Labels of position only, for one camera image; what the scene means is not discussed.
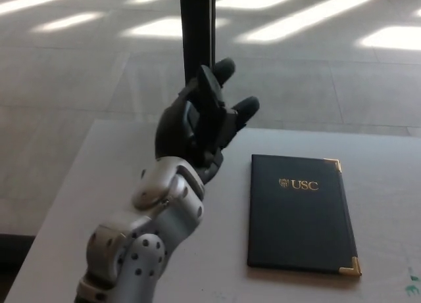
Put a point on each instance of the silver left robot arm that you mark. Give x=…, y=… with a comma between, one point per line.
x=141, y=230

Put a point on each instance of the dark blue USC diary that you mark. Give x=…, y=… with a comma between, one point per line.
x=299, y=217

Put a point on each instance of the dark object beside desk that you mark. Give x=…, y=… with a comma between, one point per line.
x=14, y=250

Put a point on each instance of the black vertical pillar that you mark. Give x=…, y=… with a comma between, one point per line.
x=197, y=33

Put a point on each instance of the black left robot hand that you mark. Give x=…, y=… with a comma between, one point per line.
x=200, y=129

